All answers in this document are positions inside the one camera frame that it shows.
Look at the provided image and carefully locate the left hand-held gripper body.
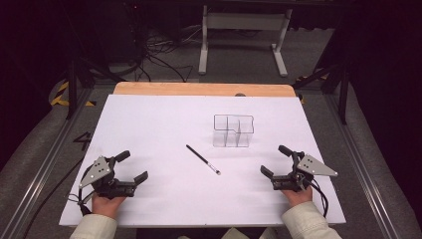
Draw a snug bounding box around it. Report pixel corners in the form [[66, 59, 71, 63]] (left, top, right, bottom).
[[78, 155, 138, 200]]

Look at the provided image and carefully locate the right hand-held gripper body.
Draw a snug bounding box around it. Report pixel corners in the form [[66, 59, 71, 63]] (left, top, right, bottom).
[[271, 151, 339, 193]]

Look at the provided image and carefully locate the clear plastic organizer box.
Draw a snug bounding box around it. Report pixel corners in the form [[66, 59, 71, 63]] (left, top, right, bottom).
[[212, 114, 255, 148]]

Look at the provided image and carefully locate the black pen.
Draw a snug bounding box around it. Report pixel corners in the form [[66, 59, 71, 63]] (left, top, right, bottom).
[[185, 143, 222, 176]]

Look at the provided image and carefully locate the person's right hand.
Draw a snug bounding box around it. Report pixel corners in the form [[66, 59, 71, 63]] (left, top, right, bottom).
[[281, 185, 314, 209]]

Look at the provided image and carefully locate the person's left hand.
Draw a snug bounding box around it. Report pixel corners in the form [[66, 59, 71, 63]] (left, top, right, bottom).
[[91, 192, 127, 220]]

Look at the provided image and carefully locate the white table mat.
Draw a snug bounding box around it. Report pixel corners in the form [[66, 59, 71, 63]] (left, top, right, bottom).
[[59, 94, 347, 229]]

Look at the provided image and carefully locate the black tripod stand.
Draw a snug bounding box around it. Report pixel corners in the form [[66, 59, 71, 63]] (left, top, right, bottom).
[[292, 63, 349, 125], [65, 56, 127, 120]]

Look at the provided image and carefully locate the white metal stand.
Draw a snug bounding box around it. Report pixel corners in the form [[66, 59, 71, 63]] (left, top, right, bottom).
[[197, 4, 294, 79]]

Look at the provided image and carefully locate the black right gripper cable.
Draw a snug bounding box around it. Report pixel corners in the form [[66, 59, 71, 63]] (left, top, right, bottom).
[[303, 177, 329, 219]]

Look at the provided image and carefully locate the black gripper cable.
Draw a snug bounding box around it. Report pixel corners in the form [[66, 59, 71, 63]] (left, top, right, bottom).
[[303, 177, 329, 219], [21, 158, 101, 239]]

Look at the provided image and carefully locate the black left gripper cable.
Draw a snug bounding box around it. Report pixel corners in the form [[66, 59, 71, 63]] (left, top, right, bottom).
[[21, 158, 101, 239]]

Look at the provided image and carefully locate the bundle of black floor cables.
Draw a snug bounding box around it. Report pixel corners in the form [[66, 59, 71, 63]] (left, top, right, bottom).
[[130, 26, 204, 84]]

